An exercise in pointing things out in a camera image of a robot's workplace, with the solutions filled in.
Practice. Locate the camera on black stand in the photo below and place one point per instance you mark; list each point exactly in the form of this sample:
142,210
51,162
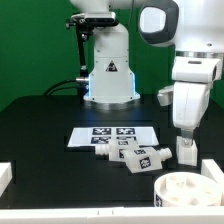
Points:
84,24

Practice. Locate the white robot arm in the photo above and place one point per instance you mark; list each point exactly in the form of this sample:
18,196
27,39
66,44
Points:
138,45

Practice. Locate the white marker sheet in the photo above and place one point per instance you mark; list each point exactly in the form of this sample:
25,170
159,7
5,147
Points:
91,136

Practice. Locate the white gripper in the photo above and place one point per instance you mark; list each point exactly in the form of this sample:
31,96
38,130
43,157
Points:
189,101

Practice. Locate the white left fence bar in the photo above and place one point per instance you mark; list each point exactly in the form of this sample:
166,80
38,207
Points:
5,176

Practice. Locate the white front fence bar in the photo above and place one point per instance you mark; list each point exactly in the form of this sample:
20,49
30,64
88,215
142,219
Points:
150,215

